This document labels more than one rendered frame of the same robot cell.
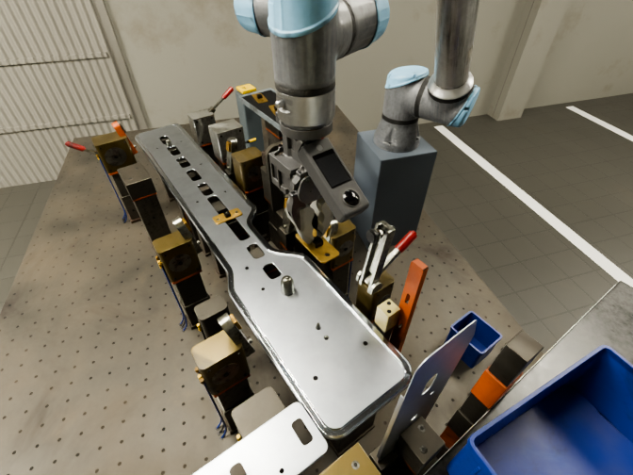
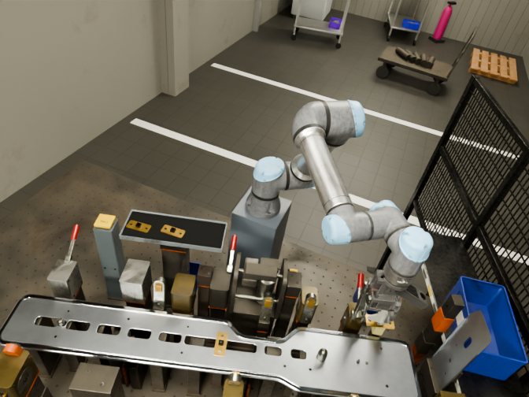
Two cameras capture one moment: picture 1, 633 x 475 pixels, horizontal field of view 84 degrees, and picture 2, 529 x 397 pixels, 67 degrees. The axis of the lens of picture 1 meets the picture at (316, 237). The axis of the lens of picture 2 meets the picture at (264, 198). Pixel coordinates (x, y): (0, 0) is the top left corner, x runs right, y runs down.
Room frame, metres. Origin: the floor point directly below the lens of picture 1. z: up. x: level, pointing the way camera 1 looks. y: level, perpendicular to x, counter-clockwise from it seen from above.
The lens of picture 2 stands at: (0.39, 0.79, 2.26)
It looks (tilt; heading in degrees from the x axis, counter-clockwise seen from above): 41 degrees down; 303
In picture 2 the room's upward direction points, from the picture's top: 9 degrees clockwise
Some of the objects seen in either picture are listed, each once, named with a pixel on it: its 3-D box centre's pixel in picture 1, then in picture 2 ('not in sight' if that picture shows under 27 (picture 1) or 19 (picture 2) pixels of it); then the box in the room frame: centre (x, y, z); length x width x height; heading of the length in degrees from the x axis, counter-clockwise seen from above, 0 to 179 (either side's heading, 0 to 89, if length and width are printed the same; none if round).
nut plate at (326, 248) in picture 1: (316, 242); (380, 320); (0.43, 0.00, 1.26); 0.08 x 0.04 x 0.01; 36
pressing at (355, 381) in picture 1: (222, 215); (214, 346); (0.82, 0.28, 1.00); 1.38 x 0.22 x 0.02; 35
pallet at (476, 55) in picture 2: not in sight; (493, 65); (1.25, -6.57, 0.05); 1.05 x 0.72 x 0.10; 107
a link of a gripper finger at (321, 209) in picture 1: (317, 209); not in sight; (0.46, 0.00, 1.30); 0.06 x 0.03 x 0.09; 35
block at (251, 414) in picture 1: (260, 441); not in sight; (0.25, 0.12, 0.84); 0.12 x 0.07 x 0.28; 125
